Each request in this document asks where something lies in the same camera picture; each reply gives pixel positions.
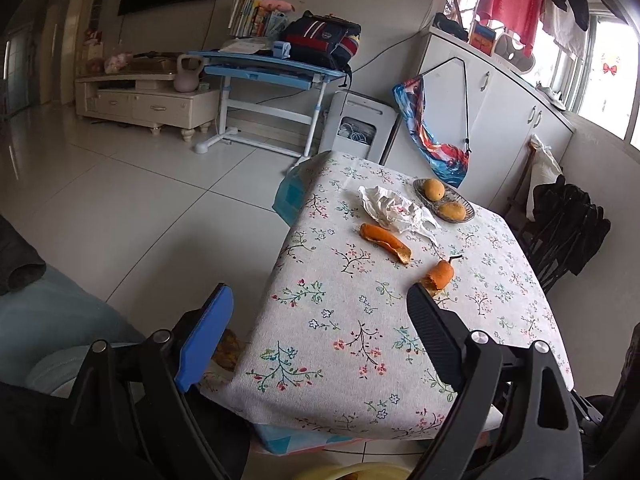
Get black bag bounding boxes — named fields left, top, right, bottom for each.
left=432, top=12, right=470, bottom=43

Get cream display cabinet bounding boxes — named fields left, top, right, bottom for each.
left=65, top=0, right=118, bottom=86

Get teal seat cushion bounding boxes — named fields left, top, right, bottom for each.
left=0, top=265, right=146, bottom=396

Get floral tablecloth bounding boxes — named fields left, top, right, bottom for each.
left=197, top=150, right=573, bottom=443

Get row of books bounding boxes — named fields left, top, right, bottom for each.
left=228, top=0, right=291, bottom=38

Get dark striped backpack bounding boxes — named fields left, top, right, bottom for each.
left=277, top=10, right=362, bottom=71

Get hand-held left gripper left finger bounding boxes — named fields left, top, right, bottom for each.
left=64, top=282, right=235, bottom=480

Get small orange peel piece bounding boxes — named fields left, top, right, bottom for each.
left=420, top=255, right=463, bottom=296

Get woven fruit bowl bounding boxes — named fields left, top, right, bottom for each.
left=413, top=178, right=476, bottom=222

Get cream television cabinet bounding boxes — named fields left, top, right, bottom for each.
left=74, top=55, right=221, bottom=142

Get orange box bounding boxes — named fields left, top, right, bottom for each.
left=472, top=22, right=497, bottom=56

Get red hanging garment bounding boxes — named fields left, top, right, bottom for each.
left=475, top=0, right=546, bottom=58

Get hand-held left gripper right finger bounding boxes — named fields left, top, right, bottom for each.
left=406, top=282, right=586, bottom=480

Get crumpled white tissue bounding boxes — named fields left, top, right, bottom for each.
left=358, top=185, right=441, bottom=241

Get yellow plastic bin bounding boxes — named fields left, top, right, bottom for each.
left=290, top=462, right=416, bottom=480

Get long orange peel piece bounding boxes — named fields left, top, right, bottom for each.
left=360, top=223, right=412, bottom=265

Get white cloth bag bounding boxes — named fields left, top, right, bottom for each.
left=527, top=134, right=563, bottom=206

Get blue and white desk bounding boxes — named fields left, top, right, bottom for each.
left=187, top=50, right=351, bottom=158

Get pink kettlebell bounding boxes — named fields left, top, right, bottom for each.
left=173, top=55, right=204, bottom=93

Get colourful printed bag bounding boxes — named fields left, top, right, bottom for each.
left=391, top=55, right=472, bottom=188

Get person's black pants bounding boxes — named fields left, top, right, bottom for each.
left=0, top=380, right=251, bottom=480

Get black jacket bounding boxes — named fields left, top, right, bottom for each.
left=530, top=175, right=612, bottom=276

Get dark wooden chair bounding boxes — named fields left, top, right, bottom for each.
left=505, top=140, right=601, bottom=296

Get white hanging garment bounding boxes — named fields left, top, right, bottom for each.
left=540, top=0, right=588, bottom=56

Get white cabinets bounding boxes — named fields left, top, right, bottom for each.
left=417, top=25, right=576, bottom=211

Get white floor appliance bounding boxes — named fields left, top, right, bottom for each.
left=324, top=91, right=398, bottom=166

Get dark cloth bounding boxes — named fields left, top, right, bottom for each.
left=0, top=215, right=47, bottom=296

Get curled orange peel piece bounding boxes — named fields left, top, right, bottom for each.
left=212, top=329, right=243, bottom=372

